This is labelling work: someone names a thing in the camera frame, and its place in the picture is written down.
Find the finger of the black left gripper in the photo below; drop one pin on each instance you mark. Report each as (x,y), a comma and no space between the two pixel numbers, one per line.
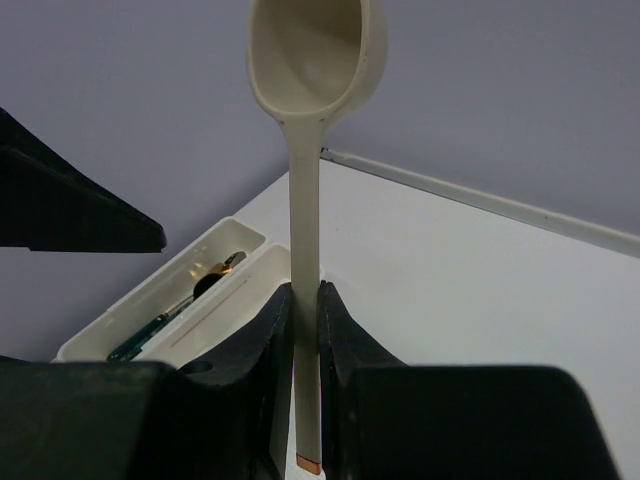
(48,205)

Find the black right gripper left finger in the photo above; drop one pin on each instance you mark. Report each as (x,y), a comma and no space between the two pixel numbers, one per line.
(223,415)

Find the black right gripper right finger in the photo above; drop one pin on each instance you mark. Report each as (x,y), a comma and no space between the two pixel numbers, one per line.
(384,419)

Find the silver spoon teal handle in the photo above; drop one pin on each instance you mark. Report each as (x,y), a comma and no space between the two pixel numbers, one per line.
(132,347)

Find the gold metal spoon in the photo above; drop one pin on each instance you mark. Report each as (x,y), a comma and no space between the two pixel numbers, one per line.
(210,272)

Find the beige plastic spoon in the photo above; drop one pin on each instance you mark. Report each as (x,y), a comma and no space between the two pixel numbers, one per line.
(310,64)

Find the white right container tray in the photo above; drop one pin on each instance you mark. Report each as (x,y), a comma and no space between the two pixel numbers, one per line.
(223,310)

